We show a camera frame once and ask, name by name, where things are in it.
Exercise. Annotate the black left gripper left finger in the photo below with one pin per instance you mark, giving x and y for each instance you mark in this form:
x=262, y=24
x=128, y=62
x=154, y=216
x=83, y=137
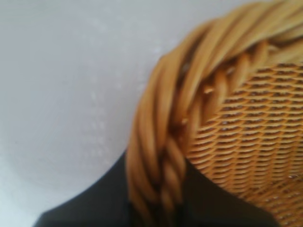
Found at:
x=99, y=203

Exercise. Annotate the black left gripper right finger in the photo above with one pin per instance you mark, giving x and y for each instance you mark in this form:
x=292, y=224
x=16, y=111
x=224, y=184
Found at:
x=213, y=208

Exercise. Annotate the woven wicker basket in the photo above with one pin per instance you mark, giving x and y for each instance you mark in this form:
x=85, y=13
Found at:
x=248, y=132

